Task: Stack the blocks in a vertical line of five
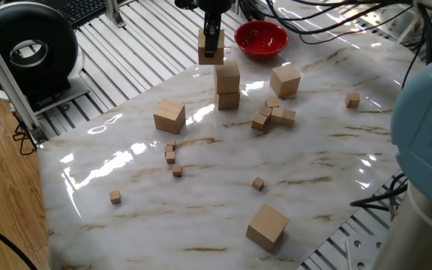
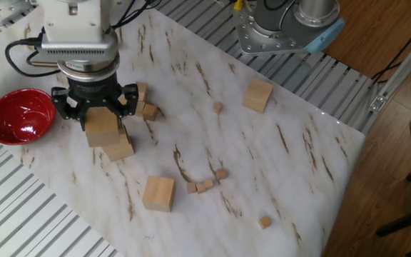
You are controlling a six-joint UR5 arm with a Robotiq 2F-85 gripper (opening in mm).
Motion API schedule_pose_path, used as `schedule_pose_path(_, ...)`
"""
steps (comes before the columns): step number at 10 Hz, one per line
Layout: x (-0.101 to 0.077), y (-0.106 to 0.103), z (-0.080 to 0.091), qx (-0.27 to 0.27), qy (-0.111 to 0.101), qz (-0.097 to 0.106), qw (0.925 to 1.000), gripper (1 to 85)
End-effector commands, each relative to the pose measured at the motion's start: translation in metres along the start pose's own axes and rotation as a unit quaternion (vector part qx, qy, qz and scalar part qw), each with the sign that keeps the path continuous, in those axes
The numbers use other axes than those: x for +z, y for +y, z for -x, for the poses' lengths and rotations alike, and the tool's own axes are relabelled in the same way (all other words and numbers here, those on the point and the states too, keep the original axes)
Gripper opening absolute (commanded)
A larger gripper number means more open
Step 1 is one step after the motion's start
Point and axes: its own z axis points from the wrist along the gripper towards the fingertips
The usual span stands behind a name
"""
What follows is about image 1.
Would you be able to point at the medium wooden cube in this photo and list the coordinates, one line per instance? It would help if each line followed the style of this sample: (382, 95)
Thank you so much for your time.
(264, 111)
(288, 118)
(259, 122)
(276, 115)
(272, 102)
(352, 100)

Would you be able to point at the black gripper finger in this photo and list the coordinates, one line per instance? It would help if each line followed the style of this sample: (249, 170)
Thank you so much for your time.
(211, 35)

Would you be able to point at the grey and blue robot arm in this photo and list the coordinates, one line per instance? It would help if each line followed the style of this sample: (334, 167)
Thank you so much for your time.
(426, 150)

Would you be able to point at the black round object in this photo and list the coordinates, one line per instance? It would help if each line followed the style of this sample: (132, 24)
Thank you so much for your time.
(186, 3)

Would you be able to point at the aluminium frame profile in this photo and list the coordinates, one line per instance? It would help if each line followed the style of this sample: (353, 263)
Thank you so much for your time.
(114, 15)
(6, 80)

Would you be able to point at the red bowl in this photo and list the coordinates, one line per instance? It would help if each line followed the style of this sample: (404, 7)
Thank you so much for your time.
(261, 41)

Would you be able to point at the small wooden cube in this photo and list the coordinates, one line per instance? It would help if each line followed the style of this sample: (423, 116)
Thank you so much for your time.
(177, 170)
(258, 183)
(115, 197)
(168, 149)
(170, 157)
(171, 142)

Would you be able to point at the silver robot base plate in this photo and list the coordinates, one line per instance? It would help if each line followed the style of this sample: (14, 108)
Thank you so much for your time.
(366, 251)

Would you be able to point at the marble pattern board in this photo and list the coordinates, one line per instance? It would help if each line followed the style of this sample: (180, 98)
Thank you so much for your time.
(238, 210)

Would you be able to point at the black keyboard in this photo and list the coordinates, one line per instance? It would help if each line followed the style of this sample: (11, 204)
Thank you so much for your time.
(83, 9)

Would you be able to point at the large wooden cube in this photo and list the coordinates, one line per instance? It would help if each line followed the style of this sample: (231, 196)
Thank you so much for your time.
(169, 117)
(228, 101)
(201, 54)
(266, 227)
(226, 77)
(285, 81)

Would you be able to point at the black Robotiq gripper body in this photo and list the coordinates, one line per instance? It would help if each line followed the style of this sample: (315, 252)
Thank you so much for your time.
(214, 5)

